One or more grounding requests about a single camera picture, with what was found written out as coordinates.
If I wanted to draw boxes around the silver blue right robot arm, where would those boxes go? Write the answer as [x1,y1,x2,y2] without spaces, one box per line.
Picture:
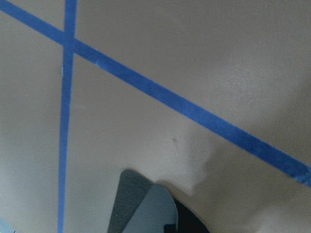
[107,169,178,233]

